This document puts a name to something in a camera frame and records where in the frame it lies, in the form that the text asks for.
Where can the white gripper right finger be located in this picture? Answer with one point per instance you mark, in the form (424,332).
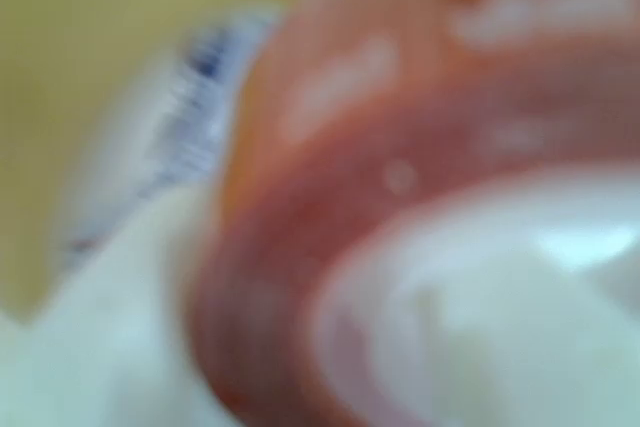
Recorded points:
(475,307)

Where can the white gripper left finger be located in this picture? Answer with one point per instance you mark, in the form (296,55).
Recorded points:
(100,347)

